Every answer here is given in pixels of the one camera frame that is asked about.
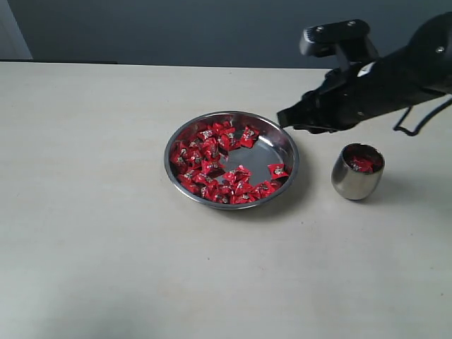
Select round steel plate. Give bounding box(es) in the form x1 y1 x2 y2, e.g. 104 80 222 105
164 111 299 210

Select steel cup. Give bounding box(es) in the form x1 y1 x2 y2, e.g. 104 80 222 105
331 143 385 201

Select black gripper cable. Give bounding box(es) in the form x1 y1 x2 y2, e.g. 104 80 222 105
392 97 452 137

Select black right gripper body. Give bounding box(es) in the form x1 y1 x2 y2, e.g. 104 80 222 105
299 12 452 133

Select wrist camera box grey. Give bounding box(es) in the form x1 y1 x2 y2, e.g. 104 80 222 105
299 19 379 71

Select pile of red candies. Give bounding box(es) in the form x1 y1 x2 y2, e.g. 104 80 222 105
171 121 282 204

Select red snack wrapper packet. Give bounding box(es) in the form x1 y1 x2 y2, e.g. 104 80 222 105
268 163 289 180

